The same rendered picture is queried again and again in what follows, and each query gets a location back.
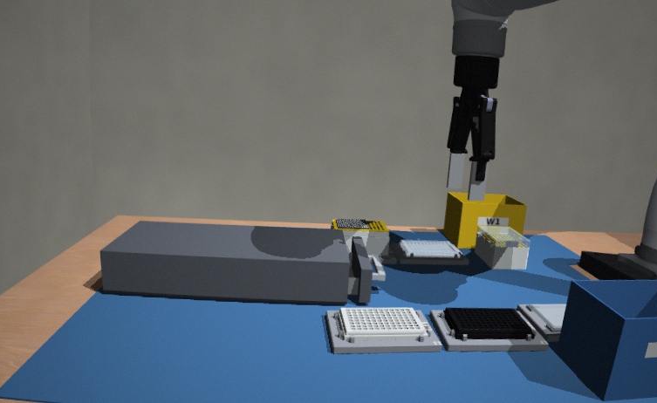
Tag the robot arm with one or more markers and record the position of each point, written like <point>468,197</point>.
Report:
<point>479,29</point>

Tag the yellow open-top bin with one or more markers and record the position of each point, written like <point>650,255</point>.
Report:
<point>462,216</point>

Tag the grey drawer with white handle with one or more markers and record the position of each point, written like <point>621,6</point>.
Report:
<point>237,262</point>

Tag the blue open-top bin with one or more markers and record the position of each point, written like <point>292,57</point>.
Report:
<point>616,356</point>

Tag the blue bench mat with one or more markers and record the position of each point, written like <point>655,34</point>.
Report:
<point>127,348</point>

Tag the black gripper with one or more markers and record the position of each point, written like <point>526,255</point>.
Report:
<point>475,74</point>

